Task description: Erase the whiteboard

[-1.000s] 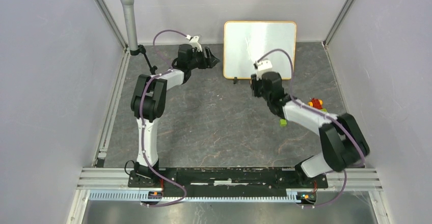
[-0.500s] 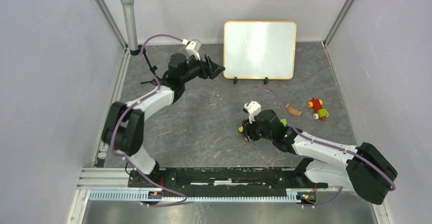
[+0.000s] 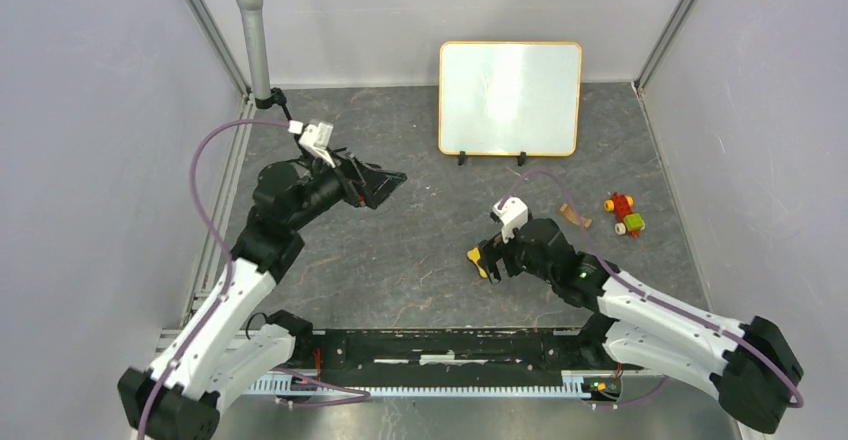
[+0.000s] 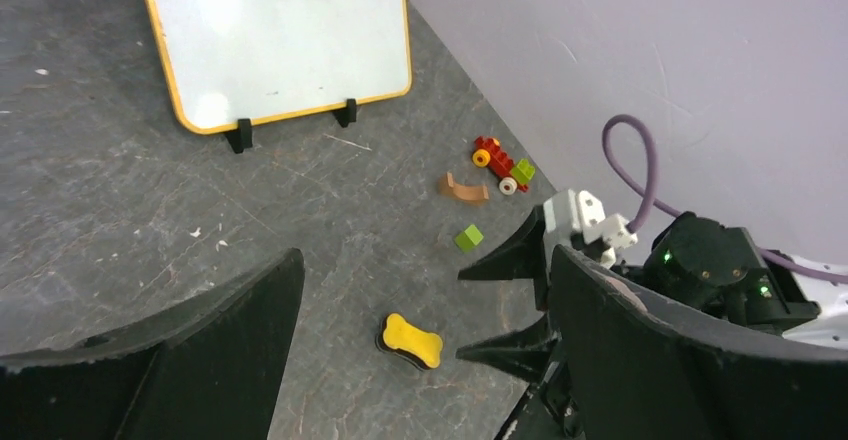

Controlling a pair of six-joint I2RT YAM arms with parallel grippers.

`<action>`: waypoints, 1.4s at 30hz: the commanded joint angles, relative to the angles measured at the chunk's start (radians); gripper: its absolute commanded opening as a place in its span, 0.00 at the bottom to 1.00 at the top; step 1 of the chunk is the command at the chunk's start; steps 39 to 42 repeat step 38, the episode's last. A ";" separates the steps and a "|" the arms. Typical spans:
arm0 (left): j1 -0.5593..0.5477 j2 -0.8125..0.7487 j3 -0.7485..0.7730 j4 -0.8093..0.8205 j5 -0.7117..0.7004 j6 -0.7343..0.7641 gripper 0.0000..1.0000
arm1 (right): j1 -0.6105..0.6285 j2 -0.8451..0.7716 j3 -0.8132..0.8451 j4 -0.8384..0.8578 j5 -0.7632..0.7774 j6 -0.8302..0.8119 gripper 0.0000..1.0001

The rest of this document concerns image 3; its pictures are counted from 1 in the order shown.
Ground curved wooden block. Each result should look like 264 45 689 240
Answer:
559 203 592 229

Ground yellow-framed whiteboard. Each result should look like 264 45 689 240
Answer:
437 40 583 157

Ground black whiteboard stand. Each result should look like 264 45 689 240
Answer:
457 150 528 167

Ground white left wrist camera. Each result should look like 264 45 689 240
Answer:
288 120 337 169

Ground yellow bone-shaped eraser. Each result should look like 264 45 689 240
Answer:
466 247 489 280

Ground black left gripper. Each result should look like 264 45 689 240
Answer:
286 146 405 231

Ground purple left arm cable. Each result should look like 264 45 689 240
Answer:
135 118 372 440

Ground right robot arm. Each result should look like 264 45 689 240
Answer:
469 218 804 434

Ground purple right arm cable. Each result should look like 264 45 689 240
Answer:
496 169 806 413

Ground aluminium frame rail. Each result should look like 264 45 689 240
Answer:
129 329 770 440

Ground red toy car, yellow wheels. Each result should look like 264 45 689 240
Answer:
603 192 646 238

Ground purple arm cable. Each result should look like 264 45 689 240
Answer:
135 118 372 440
496 169 806 413

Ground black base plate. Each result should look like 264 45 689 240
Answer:
285 328 619 387

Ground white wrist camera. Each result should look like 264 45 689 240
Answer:
288 120 337 169
491 196 530 243

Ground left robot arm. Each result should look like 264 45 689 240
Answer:
118 153 407 439

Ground grey microphone on stand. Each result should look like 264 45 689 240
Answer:
235 0 287 109

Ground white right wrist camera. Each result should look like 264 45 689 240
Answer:
491 196 530 243

